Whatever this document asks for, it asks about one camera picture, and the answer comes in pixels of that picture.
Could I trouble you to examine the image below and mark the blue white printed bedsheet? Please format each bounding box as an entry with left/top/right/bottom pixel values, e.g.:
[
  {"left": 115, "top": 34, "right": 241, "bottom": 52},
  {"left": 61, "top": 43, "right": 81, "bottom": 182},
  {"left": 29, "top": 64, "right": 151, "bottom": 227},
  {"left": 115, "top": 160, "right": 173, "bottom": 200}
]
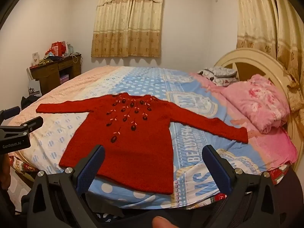
[{"left": 8, "top": 65, "right": 298, "bottom": 211}]

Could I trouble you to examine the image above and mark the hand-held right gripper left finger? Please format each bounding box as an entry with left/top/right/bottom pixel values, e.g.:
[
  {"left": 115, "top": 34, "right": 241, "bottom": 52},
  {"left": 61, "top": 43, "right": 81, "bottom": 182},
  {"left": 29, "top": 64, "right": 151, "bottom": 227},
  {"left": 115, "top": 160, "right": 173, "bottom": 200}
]
[{"left": 25, "top": 144, "right": 106, "bottom": 228}]

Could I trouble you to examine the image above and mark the red floral bed skirt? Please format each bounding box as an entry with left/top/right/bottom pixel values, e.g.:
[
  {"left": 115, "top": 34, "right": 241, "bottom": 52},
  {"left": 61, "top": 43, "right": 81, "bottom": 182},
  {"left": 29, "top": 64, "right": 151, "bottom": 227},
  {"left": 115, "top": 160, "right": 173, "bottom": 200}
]
[{"left": 8, "top": 155, "right": 291, "bottom": 209}]

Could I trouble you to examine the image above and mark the pile of desk clutter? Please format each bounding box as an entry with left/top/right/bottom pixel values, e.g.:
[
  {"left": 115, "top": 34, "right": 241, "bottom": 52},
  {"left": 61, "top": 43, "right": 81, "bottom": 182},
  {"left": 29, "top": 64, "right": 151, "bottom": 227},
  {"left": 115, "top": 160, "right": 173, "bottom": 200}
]
[{"left": 38, "top": 51, "right": 72, "bottom": 66}]

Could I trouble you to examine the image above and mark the grey patterned pillow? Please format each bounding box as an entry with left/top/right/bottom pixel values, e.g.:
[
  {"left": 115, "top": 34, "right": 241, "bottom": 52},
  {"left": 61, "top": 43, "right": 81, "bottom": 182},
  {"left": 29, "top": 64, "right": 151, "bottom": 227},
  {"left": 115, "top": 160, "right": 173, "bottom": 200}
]
[{"left": 208, "top": 66, "right": 238, "bottom": 78}]

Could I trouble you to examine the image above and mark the pink fleece blanket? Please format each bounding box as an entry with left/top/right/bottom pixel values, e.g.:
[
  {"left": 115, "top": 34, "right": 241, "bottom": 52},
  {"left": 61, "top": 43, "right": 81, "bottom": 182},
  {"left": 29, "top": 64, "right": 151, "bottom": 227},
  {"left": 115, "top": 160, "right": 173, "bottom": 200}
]
[{"left": 190, "top": 72, "right": 298, "bottom": 171}]

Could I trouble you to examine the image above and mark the white shopping bag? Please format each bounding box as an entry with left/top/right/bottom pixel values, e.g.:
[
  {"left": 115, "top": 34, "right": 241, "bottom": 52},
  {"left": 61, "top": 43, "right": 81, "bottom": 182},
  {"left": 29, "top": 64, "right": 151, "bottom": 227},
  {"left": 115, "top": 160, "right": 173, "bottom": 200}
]
[{"left": 27, "top": 68, "right": 43, "bottom": 97}]

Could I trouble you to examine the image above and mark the cream wooden headboard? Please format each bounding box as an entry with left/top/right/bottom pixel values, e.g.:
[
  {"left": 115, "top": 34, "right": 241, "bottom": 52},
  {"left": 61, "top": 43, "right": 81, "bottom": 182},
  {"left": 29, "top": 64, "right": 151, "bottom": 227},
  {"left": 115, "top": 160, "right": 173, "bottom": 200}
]
[{"left": 214, "top": 48, "right": 304, "bottom": 171}]

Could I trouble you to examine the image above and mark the pink quilted bed cover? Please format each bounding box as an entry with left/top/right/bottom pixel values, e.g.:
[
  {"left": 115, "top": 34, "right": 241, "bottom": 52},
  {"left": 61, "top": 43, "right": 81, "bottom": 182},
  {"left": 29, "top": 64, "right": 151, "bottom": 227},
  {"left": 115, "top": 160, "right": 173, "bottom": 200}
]
[{"left": 8, "top": 65, "right": 126, "bottom": 133}]

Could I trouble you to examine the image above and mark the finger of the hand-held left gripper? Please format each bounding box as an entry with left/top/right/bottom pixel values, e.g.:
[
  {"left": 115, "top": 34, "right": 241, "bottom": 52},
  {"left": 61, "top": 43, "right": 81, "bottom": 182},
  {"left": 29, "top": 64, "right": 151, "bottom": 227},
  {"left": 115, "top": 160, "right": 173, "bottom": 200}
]
[
  {"left": 0, "top": 116, "right": 44, "bottom": 136},
  {"left": 0, "top": 106, "right": 21, "bottom": 120}
]

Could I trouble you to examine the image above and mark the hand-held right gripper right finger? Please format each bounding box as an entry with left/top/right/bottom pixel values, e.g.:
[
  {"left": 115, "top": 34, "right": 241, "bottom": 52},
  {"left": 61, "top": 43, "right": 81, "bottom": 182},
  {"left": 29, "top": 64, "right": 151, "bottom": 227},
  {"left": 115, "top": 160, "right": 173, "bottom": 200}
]
[{"left": 202, "top": 144, "right": 283, "bottom": 228}]

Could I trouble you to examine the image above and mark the floral patterned pillow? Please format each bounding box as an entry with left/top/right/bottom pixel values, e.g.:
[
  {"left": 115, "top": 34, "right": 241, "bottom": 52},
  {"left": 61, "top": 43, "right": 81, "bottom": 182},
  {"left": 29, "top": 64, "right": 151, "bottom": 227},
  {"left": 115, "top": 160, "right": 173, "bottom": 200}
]
[{"left": 197, "top": 70, "right": 239, "bottom": 87}]

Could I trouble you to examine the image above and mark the red knitted sweater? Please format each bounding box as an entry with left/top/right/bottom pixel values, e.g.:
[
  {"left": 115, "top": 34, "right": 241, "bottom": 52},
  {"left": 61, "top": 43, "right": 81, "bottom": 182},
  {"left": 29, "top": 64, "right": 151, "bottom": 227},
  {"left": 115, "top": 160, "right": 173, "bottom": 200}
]
[{"left": 36, "top": 94, "right": 249, "bottom": 195}]

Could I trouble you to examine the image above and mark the black bag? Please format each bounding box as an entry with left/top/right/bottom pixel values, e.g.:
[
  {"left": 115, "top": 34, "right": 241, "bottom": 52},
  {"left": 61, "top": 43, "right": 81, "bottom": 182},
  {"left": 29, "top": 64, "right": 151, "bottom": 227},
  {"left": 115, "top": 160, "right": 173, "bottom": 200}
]
[{"left": 21, "top": 96, "right": 42, "bottom": 111}]

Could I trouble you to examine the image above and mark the brown wooden desk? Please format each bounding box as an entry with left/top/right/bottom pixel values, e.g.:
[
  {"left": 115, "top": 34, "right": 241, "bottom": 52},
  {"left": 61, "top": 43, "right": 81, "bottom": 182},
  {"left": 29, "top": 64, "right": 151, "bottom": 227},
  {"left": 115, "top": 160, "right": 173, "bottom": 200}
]
[{"left": 30, "top": 54, "right": 82, "bottom": 96}]

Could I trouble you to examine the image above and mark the red gift box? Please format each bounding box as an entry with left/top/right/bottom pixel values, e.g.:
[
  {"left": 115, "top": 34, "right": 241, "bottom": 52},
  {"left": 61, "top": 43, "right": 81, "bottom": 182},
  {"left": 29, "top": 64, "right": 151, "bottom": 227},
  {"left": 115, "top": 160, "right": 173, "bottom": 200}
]
[{"left": 51, "top": 41, "right": 68, "bottom": 56}]

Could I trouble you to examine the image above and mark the person's right hand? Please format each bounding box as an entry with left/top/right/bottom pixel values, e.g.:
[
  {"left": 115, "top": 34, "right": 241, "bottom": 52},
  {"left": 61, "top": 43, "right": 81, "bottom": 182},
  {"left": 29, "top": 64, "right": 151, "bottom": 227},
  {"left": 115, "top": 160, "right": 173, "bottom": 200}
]
[{"left": 152, "top": 216, "right": 177, "bottom": 228}]

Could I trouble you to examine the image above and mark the long beige patterned curtain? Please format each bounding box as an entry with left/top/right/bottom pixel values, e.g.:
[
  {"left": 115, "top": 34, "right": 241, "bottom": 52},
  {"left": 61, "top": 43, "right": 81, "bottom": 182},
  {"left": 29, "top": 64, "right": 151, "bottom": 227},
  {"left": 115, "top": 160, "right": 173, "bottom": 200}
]
[{"left": 234, "top": 0, "right": 304, "bottom": 152}]

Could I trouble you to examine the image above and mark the pink floral quilt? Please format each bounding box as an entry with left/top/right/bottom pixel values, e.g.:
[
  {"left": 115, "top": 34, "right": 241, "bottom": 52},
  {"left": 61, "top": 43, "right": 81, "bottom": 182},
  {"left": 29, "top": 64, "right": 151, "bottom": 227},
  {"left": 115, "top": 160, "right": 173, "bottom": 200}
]
[{"left": 221, "top": 74, "right": 291, "bottom": 134}]

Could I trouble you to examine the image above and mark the beige window curtain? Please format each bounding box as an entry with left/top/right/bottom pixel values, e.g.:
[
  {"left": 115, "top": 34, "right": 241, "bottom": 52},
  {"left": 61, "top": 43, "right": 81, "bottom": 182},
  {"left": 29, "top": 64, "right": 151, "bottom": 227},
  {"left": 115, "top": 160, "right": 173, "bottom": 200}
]
[{"left": 91, "top": 0, "right": 165, "bottom": 58}]

